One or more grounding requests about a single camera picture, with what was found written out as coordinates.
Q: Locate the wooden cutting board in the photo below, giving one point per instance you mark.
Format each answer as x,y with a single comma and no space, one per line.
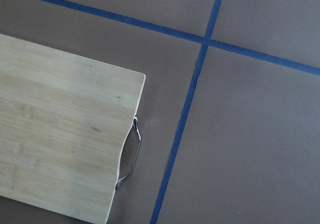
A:
64,120

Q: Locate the metal cutting board handle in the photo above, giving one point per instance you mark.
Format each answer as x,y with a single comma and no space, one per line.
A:
135,126

